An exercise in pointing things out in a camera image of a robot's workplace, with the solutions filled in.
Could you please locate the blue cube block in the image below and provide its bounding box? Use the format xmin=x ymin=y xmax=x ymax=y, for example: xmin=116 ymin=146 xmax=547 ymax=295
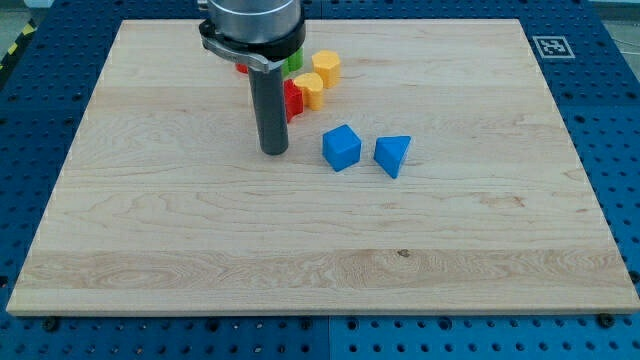
xmin=322 ymin=124 xmax=362 ymax=172

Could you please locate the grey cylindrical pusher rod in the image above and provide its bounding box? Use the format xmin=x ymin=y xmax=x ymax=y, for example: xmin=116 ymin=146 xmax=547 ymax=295
xmin=248 ymin=68 xmax=289 ymax=155

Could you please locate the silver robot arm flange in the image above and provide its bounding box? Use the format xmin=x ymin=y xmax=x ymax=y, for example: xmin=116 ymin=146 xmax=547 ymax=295
xmin=197 ymin=0 xmax=306 ymax=73

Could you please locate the red block behind arm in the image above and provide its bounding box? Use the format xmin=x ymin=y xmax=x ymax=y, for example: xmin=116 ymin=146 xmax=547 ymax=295
xmin=235 ymin=63 xmax=248 ymax=74

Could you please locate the blue triangle block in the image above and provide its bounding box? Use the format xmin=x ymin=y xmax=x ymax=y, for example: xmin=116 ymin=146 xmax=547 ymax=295
xmin=374 ymin=135 xmax=411 ymax=179

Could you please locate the red star block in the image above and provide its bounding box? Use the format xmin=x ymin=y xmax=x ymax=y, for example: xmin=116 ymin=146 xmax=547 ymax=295
xmin=283 ymin=79 xmax=304 ymax=123

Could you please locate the yellow heart block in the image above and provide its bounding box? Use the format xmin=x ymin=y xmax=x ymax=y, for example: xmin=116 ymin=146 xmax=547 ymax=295
xmin=293 ymin=72 xmax=325 ymax=111

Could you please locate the wooden board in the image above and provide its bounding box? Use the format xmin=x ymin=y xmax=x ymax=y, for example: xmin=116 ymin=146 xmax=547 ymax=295
xmin=7 ymin=19 xmax=639 ymax=316

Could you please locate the yellow hexagon block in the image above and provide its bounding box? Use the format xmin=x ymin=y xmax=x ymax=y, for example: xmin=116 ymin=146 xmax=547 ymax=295
xmin=311 ymin=50 xmax=341 ymax=88

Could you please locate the green block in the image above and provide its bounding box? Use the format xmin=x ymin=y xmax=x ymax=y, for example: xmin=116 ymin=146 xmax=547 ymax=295
xmin=281 ymin=47 xmax=304 ymax=79

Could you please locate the white fiducial marker tag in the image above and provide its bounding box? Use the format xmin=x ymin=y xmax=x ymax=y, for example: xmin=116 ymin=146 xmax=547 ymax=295
xmin=533 ymin=35 xmax=575 ymax=59

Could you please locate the black bolt left front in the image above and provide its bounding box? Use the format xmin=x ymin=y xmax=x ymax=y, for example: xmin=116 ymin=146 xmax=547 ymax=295
xmin=41 ymin=317 xmax=60 ymax=333

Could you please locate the black bolt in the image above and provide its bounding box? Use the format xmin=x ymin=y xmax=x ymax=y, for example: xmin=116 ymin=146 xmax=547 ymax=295
xmin=596 ymin=313 xmax=616 ymax=329
xmin=41 ymin=317 xmax=60 ymax=333

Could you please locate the black bolt right front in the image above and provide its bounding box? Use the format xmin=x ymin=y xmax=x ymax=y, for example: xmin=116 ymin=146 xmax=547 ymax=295
xmin=596 ymin=313 xmax=616 ymax=329

